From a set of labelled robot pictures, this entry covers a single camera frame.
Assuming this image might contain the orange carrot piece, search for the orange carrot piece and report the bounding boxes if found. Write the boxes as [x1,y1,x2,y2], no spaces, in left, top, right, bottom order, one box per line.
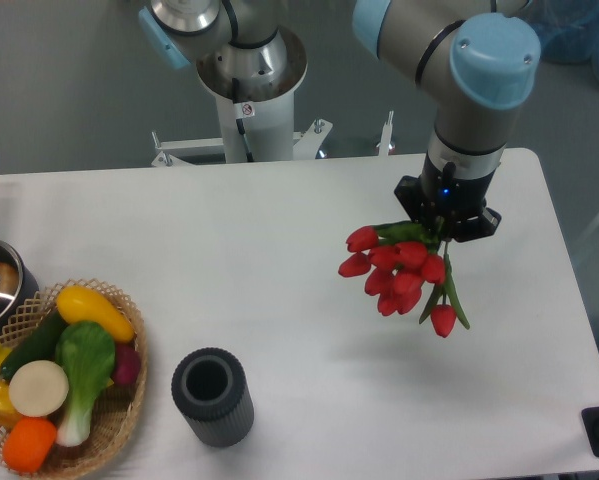
[2,417,57,473]

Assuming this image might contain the dark grey ribbed vase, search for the dark grey ribbed vase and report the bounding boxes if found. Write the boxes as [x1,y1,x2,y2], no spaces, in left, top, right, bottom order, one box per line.
[171,347,255,448]

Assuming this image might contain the purple red radish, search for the purple red radish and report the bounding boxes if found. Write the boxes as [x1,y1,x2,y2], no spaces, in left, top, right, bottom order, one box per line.
[111,344,141,386]

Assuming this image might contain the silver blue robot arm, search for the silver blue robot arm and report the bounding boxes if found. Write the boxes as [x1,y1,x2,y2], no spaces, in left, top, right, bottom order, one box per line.
[138,1,541,242]

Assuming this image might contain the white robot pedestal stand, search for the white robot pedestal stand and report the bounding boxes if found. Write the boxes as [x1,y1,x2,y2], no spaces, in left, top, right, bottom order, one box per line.
[150,29,396,168]

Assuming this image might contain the dark green cucumber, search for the dark green cucumber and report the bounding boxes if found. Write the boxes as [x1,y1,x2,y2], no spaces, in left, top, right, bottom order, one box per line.
[0,310,68,381]

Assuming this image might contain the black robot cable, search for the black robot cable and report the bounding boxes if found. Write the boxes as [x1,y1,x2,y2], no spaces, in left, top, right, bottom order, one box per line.
[230,77,255,164]

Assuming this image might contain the woven wicker basket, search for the woven wicker basket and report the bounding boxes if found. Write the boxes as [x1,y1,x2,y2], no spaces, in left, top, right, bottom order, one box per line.
[0,279,148,479]

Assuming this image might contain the blue plastic bag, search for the blue plastic bag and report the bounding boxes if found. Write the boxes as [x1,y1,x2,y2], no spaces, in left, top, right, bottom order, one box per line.
[521,1,599,83]

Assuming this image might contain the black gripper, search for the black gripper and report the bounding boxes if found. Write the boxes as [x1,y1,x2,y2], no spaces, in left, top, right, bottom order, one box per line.
[394,151,502,242]

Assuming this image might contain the red tulip bouquet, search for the red tulip bouquet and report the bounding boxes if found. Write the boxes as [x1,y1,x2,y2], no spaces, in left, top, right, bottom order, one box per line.
[338,219,470,338]

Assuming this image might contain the green bok choy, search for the green bok choy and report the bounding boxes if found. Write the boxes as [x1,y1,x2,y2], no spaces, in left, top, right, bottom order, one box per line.
[55,321,115,448]

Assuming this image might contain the beige round radish slice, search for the beige round radish slice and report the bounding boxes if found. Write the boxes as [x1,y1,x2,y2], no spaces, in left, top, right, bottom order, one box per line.
[9,360,69,417]

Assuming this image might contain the yellow squash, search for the yellow squash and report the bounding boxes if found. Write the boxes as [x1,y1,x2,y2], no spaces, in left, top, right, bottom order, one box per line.
[55,285,135,343]

